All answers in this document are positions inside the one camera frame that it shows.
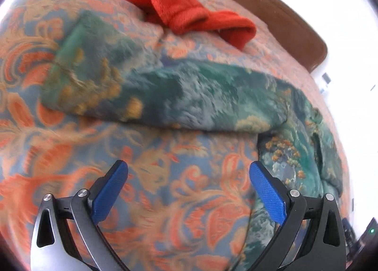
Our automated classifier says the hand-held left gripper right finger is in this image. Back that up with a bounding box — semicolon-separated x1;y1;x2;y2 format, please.
249;161;347;271

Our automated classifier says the floral patterned bedspread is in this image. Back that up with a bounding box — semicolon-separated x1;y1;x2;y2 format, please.
0;0;353;271

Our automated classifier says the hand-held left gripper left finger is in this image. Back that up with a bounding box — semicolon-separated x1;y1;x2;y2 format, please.
30;159;129;271

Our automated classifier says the green patterned garment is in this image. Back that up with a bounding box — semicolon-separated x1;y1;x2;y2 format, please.
40;10;345;271

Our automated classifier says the red fleece garment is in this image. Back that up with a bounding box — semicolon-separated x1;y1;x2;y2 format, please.
95;0;257;51

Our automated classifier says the brown leather headboard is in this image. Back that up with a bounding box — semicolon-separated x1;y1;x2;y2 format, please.
195;0;328;73

